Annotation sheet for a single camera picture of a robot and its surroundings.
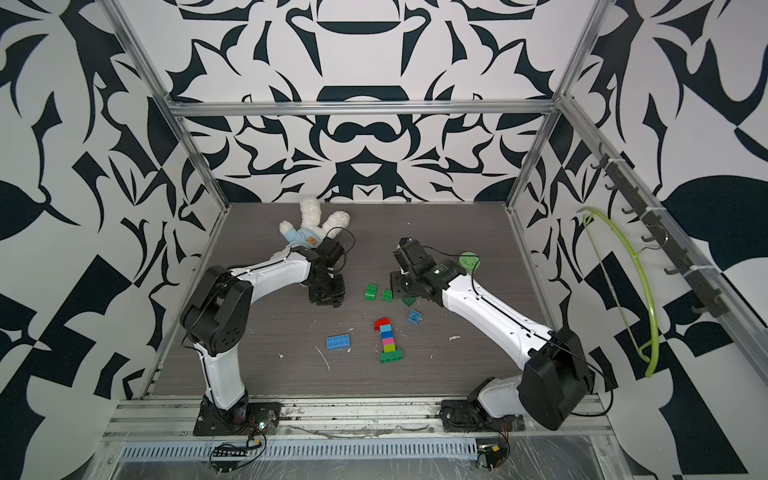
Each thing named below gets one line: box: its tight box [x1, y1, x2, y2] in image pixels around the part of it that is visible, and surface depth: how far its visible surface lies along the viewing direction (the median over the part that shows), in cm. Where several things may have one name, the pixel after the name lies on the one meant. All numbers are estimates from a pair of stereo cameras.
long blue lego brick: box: [326, 333, 351, 351], surface depth 87 cm
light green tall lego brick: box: [364, 283, 378, 301], surface depth 97 cm
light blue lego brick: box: [408, 310, 423, 326], surface depth 91 cm
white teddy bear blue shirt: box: [279, 197, 351, 249], surface depth 107 cm
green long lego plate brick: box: [378, 348, 404, 364], surface depth 84 cm
